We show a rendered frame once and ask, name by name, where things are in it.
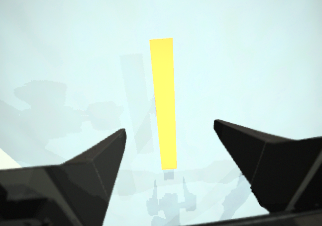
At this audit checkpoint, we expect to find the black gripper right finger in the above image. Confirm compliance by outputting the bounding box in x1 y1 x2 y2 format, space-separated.
213 119 322 213

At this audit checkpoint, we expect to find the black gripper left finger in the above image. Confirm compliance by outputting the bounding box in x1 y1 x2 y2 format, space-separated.
0 128 127 226

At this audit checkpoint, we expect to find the yellow bar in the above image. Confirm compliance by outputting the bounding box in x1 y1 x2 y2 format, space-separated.
149 38 177 170

